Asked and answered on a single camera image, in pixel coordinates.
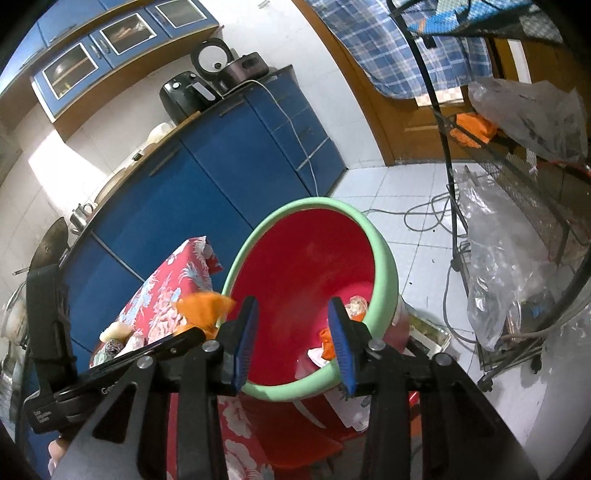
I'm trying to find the grey floor cable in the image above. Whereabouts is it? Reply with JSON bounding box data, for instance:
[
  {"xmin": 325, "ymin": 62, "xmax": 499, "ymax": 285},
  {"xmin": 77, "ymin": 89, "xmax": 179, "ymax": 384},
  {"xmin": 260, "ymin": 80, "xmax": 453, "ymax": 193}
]
[{"xmin": 360, "ymin": 191, "xmax": 467, "ymax": 344}]

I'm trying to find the large clear plastic bag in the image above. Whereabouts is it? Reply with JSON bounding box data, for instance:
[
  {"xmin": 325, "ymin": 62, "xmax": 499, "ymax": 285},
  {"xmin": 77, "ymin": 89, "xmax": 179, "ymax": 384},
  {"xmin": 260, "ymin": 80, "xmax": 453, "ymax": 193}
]
[{"xmin": 455, "ymin": 166, "xmax": 573, "ymax": 354}]

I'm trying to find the wooden door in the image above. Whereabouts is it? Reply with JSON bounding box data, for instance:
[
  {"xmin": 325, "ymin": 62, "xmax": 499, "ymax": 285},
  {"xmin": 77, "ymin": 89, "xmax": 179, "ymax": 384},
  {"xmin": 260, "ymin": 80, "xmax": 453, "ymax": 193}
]
[{"xmin": 295, "ymin": 0, "xmax": 532, "ymax": 167}]

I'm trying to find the blue kitchen base cabinet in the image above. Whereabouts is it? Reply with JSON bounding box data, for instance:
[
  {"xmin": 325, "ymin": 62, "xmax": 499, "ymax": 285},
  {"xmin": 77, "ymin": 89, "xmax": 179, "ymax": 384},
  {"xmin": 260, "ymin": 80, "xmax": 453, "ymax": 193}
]
[{"xmin": 18, "ymin": 65, "xmax": 348, "ymax": 480}]

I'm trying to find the blue patterned cloth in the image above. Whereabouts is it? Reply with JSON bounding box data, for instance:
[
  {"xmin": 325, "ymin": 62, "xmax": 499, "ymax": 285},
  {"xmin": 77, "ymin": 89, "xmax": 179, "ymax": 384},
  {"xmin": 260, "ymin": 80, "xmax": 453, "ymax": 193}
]
[{"xmin": 406, "ymin": 0, "xmax": 559, "ymax": 38}]

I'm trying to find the black air fryer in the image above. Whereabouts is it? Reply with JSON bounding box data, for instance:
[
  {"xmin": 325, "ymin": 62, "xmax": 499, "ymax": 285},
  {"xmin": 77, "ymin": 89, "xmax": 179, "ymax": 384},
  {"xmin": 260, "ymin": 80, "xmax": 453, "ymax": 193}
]
[{"xmin": 159, "ymin": 71, "xmax": 220, "ymax": 124}]

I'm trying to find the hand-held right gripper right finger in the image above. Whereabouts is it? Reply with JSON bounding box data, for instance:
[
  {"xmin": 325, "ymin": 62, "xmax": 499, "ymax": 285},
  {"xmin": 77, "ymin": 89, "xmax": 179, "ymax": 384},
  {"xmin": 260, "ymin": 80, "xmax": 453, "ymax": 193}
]
[{"xmin": 327, "ymin": 296, "xmax": 539, "ymax": 480}]

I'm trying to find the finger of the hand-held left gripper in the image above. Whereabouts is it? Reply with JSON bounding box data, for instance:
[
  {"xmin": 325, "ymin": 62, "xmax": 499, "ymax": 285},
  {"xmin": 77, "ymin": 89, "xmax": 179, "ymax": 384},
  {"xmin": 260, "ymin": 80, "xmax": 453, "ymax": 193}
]
[{"xmin": 90, "ymin": 327, "xmax": 206, "ymax": 377}]

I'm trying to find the red basin with green rim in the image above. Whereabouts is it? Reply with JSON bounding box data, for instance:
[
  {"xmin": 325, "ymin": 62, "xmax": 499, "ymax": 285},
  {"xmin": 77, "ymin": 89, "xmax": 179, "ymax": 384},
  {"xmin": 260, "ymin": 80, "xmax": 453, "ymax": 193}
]
[{"xmin": 221, "ymin": 197, "xmax": 399, "ymax": 401}]

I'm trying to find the black wok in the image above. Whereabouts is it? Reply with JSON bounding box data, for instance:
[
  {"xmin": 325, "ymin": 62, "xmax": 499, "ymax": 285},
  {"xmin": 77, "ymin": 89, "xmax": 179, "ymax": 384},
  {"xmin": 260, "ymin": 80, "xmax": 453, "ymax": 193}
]
[{"xmin": 14, "ymin": 217, "xmax": 72, "ymax": 275}]

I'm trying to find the pale yellow sponge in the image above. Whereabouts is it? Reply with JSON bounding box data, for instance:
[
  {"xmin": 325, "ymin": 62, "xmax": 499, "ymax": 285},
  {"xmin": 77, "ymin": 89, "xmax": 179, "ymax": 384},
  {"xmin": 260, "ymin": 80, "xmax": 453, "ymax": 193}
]
[{"xmin": 100, "ymin": 322, "xmax": 130, "ymax": 342}]

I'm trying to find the orange cloth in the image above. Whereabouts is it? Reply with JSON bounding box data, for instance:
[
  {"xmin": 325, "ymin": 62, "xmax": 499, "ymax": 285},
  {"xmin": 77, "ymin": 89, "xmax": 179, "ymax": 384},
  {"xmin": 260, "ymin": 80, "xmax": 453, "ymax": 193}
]
[{"xmin": 321, "ymin": 328, "xmax": 340, "ymax": 361}]

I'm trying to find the white dish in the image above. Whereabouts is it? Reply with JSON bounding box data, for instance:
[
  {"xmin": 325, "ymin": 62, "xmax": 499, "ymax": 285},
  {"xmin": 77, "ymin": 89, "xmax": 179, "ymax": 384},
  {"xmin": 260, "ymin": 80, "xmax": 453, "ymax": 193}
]
[{"xmin": 148, "ymin": 122, "xmax": 178, "ymax": 144}]

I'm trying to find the red floral tablecloth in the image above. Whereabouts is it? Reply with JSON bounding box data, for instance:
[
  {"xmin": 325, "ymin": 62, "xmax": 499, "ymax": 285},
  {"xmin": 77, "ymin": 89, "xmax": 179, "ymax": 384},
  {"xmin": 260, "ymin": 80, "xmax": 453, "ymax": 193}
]
[{"xmin": 90, "ymin": 236, "xmax": 296, "ymax": 480}]

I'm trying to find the blue plaid curtain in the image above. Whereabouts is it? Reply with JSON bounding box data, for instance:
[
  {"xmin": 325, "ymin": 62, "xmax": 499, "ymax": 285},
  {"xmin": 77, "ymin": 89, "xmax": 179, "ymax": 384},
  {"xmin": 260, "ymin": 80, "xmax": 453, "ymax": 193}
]
[{"xmin": 307, "ymin": 0, "xmax": 492, "ymax": 99}]

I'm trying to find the white power cable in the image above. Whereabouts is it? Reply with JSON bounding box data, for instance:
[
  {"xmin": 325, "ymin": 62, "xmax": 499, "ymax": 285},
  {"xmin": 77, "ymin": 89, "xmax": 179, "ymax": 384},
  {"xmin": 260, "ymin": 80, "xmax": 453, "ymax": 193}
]
[{"xmin": 226, "ymin": 78, "xmax": 320, "ymax": 197}]

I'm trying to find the orange mesh bag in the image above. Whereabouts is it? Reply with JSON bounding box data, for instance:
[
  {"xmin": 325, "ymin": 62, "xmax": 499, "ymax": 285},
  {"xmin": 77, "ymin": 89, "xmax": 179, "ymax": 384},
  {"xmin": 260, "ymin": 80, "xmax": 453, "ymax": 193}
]
[{"xmin": 450, "ymin": 112, "xmax": 499, "ymax": 148}]

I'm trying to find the dark rice cooker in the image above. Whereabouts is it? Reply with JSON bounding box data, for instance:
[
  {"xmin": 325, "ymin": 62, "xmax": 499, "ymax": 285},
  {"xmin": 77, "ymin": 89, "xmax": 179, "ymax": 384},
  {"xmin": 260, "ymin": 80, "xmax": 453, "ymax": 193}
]
[{"xmin": 191, "ymin": 39, "xmax": 269, "ymax": 90}]

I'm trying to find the blue wall cabinet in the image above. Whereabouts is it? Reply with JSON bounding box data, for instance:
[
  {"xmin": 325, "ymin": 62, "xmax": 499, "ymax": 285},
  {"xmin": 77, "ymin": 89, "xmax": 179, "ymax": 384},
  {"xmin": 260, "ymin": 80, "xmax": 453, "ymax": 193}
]
[{"xmin": 0, "ymin": 0, "xmax": 220, "ymax": 141}]

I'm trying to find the flat printed carton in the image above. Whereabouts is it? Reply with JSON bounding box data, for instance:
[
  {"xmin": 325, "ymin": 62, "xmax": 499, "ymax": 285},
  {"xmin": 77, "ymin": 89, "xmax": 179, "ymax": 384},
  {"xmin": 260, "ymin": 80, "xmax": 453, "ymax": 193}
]
[{"xmin": 406, "ymin": 309, "xmax": 452, "ymax": 358}]

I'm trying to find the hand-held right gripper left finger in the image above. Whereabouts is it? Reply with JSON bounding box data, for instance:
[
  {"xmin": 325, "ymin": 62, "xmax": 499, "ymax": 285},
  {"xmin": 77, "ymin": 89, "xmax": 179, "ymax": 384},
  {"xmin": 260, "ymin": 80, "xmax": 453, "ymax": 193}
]
[{"xmin": 58, "ymin": 295, "xmax": 259, "ymax": 480}]

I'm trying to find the black wire rack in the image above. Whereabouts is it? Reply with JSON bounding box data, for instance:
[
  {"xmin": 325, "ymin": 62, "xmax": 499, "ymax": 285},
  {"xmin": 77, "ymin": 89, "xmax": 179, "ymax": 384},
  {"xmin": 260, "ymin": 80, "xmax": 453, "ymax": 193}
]
[{"xmin": 388, "ymin": 0, "xmax": 591, "ymax": 393}]

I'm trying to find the metal kettle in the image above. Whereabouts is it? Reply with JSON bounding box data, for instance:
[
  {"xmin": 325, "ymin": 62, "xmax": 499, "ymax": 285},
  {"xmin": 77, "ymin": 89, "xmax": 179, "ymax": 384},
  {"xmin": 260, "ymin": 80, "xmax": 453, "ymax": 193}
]
[{"xmin": 69, "ymin": 202, "xmax": 95, "ymax": 234}]

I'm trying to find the white clay pot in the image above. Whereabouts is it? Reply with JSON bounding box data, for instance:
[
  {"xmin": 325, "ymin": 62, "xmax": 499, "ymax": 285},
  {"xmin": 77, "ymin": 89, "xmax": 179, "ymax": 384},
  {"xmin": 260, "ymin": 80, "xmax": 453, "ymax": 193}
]
[{"xmin": 0, "ymin": 302, "xmax": 28, "ymax": 344}]

